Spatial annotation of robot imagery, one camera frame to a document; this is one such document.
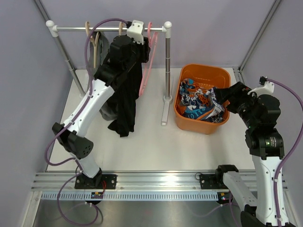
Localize beige hanger under grey shorts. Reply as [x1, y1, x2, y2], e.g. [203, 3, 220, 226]
[85, 21, 100, 69]

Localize pink plastic hanger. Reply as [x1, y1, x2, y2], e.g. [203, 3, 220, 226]
[139, 22, 158, 96]

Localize black shorts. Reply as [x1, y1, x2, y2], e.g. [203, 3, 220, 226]
[108, 43, 143, 137]

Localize aluminium mounting rail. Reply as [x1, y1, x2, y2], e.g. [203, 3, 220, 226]
[30, 171, 288, 192]

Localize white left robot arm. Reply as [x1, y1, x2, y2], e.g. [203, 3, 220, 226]
[52, 35, 150, 189]

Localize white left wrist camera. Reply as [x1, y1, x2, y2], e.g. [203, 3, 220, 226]
[126, 20, 144, 44]

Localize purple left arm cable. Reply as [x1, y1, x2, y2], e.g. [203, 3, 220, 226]
[45, 18, 132, 225]

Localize white slotted cable duct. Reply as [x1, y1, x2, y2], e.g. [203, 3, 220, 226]
[42, 191, 218, 201]

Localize grey shorts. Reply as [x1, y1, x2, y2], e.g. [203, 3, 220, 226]
[88, 32, 117, 121]

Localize beige hanger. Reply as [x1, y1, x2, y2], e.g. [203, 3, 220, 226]
[118, 22, 125, 36]
[85, 21, 100, 69]

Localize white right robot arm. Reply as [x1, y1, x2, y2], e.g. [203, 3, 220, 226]
[214, 82, 293, 227]

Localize metal clothes rack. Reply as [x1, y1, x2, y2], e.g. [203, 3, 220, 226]
[45, 20, 173, 126]

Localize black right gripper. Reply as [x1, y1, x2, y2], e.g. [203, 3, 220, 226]
[214, 81, 260, 129]

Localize orange plastic basket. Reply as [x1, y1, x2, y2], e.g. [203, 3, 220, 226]
[174, 64, 234, 134]

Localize blue orange patterned shorts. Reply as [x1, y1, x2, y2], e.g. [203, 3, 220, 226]
[177, 78, 225, 123]

